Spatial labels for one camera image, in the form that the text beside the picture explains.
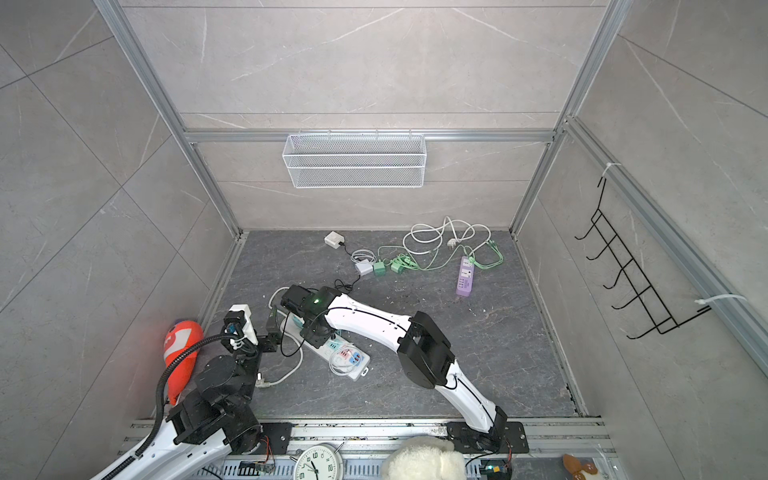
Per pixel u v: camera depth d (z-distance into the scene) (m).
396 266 1.06
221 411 0.53
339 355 0.85
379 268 1.07
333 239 1.14
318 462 0.68
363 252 1.13
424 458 0.54
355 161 1.01
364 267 1.07
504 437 0.65
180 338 0.83
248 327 0.58
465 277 1.03
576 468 0.69
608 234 0.73
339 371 0.82
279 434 0.73
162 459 0.50
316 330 0.71
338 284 1.01
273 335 0.63
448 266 1.06
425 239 1.19
